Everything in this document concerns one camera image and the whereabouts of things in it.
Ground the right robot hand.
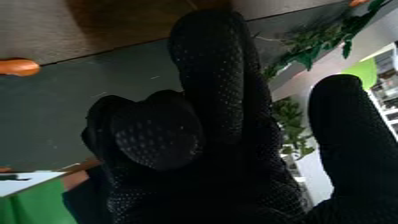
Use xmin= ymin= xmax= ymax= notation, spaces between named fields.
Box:
xmin=80 ymin=8 xmax=398 ymax=224

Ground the green sprig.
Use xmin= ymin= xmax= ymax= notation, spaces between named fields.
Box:
xmin=270 ymin=97 xmax=318 ymax=160
xmin=261 ymin=0 xmax=395 ymax=82

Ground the dark mat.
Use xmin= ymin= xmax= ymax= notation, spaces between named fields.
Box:
xmin=0 ymin=0 xmax=398 ymax=173

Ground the white sheet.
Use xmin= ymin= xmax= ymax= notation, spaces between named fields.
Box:
xmin=0 ymin=170 xmax=68 ymax=198

